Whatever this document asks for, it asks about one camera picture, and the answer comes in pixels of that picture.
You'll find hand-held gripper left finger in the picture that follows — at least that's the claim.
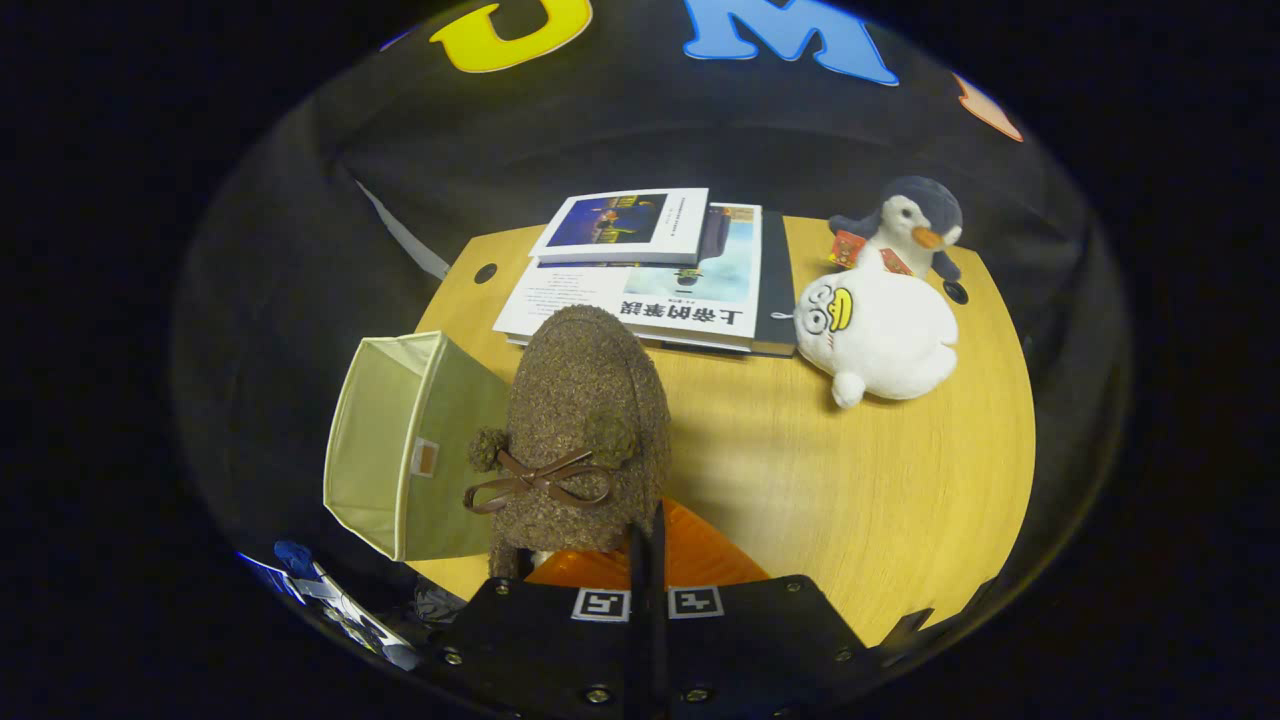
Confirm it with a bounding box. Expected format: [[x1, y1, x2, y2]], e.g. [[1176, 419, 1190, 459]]
[[440, 520, 649, 720]]

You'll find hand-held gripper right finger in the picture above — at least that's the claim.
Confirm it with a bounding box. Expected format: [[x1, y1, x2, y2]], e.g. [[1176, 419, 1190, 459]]
[[648, 500, 871, 713]]

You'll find brown fuzzy shoe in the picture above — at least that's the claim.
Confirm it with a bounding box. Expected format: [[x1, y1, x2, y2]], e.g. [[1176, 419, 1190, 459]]
[[463, 305, 673, 581]]

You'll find cream fabric storage box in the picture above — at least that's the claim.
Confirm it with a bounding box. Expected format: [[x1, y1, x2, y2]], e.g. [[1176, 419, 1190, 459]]
[[323, 330, 516, 563]]

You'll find dark grey cloth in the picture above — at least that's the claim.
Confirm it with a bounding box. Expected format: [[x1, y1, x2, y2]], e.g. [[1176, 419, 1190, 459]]
[[413, 585, 467, 623]]

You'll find white cluttered side table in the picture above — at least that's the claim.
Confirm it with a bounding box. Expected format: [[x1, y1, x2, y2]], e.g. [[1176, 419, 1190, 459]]
[[298, 575, 421, 671]]

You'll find glowing computer screen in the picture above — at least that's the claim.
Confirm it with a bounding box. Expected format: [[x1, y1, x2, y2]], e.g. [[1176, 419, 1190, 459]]
[[238, 550, 301, 603]]

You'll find white seal plush toy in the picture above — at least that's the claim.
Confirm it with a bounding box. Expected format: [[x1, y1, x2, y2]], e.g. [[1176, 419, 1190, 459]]
[[795, 262, 959, 409]]

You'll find large white cover book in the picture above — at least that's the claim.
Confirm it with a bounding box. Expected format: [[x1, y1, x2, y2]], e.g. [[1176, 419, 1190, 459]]
[[493, 203, 763, 354]]

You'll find black notebook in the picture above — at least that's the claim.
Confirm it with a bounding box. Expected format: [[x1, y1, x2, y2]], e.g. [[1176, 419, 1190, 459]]
[[750, 210, 799, 359]]

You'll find small blue cover book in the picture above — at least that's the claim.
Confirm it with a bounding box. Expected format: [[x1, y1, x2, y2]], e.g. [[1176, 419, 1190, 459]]
[[528, 187, 711, 267]]

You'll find penguin plush toy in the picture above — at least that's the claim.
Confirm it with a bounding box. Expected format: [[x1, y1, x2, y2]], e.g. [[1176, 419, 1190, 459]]
[[828, 175, 964, 283]]

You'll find black backdrop cloth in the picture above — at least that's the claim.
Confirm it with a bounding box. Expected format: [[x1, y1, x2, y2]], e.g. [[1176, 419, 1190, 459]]
[[170, 0, 1131, 621]]

